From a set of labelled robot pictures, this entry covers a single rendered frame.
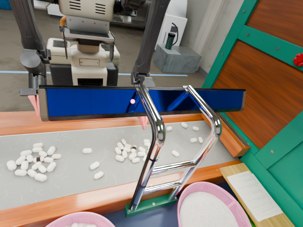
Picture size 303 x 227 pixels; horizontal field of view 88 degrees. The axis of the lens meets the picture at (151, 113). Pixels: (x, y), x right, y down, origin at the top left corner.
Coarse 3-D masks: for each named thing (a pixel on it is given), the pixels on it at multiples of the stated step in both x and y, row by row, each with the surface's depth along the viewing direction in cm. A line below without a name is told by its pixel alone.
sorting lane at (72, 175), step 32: (128, 128) 80; (192, 128) 92; (0, 160) 56; (64, 160) 61; (96, 160) 64; (128, 160) 67; (160, 160) 70; (224, 160) 78; (0, 192) 49; (32, 192) 51; (64, 192) 53
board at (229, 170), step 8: (224, 168) 70; (232, 168) 71; (240, 168) 72; (224, 176) 67; (240, 200) 61; (280, 216) 59; (256, 224) 55; (264, 224) 55; (272, 224) 56; (280, 224) 57; (288, 224) 57
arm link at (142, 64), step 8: (152, 0) 55; (160, 0) 53; (168, 0) 53; (152, 8) 55; (160, 8) 54; (152, 16) 56; (160, 16) 56; (152, 24) 57; (160, 24) 58; (144, 32) 63; (152, 32) 59; (144, 40) 63; (152, 40) 61; (144, 48) 63; (152, 48) 64; (144, 56) 66; (136, 64) 69; (144, 64) 68; (136, 72) 70; (144, 72) 71; (136, 80) 73
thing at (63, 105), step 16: (48, 96) 34; (64, 96) 35; (80, 96) 36; (96, 96) 38; (112, 96) 39; (128, 96) 40; (160, 96) 44; (176, 96) 46; (208, 96) 50; (224, 96) 53; (240, 96) 55; (48, 112) 35; (64, 112) 36; (80, 112) 37; (96, 112) 38; (112, 112) 40; (128, 112) 41; (144, 112) 43; (160, 112) 45; (176, 112) 47; (192, 112) 49
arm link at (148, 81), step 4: (132, 72) 73; (132, 76) 73; (132, 80) 73; (140, 80) 70; (144, 80) 65; (148, 80) 66; (132, 84) 74; (136, 84) 75; (144, 84) 65; (148, 84) 66; (152, 84) 66
